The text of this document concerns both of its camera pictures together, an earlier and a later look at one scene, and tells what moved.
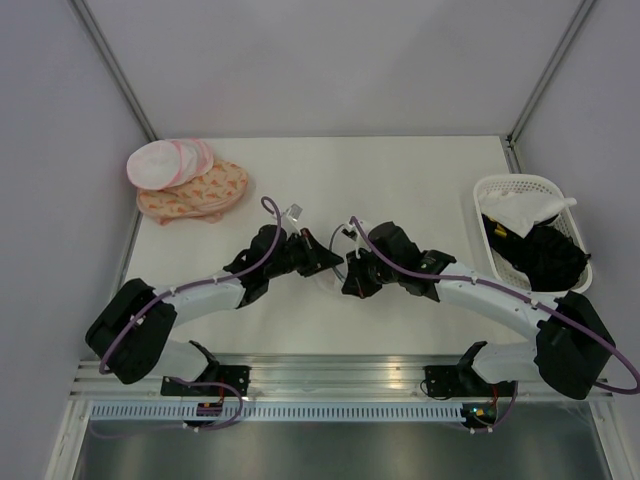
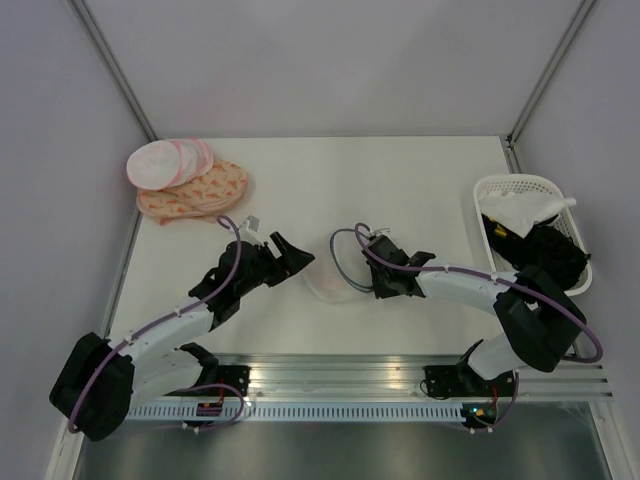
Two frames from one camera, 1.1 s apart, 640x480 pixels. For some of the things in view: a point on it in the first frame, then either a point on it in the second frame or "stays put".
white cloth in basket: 516,212 stays put
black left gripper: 317,257 → 290,263
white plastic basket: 537,184 stays put
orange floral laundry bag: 206,197 stays put
